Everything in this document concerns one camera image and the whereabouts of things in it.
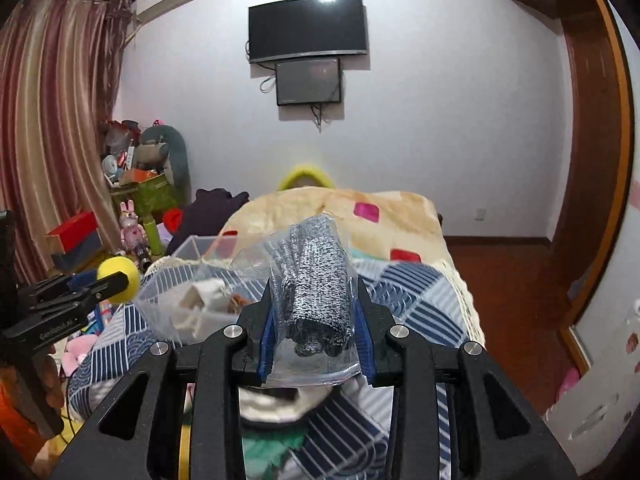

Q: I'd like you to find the pink plush slipper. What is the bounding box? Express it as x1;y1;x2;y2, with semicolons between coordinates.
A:
61;334;99;377

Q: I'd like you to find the striped red beige curtain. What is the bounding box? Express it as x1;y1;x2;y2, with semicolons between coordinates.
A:
1;0;132;283

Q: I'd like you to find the blue white patterned cover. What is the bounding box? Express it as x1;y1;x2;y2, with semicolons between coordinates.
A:
67;258;485;479

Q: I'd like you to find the black wall television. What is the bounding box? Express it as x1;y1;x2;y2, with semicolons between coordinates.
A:
248;0;368;63

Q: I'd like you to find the yellow fuzzy ring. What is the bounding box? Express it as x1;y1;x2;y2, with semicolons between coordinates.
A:
275;161;338;192

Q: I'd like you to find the white sock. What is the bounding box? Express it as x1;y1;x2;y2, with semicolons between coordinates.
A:
172;278;231;338

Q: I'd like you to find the beige patterned fleece blanket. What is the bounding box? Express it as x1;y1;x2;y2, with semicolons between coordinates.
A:
221;186;452;264

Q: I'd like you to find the white wardrobe door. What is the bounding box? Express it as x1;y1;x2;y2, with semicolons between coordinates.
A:
544;5;639;474

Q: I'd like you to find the clear plastic storage box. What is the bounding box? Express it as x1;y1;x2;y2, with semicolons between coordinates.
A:
134;234;269;344

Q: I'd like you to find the red plush item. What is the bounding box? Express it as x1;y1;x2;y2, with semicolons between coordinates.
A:
162;208;183;235

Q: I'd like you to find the bagged grey knit cloth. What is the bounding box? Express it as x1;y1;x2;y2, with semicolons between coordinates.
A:
231;212;360;388

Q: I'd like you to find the small wall monitor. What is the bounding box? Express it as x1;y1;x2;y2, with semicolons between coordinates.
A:
276;58;342;106

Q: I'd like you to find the pink rabbit toy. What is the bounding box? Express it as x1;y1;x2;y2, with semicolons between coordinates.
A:
119;200;148;252

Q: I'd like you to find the grey green plush toy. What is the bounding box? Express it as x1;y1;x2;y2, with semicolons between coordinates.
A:
132;125;190;193

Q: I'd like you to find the black white fabric bag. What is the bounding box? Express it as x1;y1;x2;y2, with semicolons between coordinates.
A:
239;386;334;428

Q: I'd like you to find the yellow foam ball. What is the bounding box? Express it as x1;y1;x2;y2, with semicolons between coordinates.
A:
96;256;141;304

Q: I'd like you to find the dark purple cloth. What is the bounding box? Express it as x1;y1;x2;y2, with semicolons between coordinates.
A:
165;188;250;256

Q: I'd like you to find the green cardboard box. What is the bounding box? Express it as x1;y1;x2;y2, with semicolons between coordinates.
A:
108;174;183;217

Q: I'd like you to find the brown wooden door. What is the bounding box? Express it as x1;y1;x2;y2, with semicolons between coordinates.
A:
513;0;634;373

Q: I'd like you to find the red box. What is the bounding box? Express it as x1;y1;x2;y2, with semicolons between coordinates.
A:
46;211;98;254

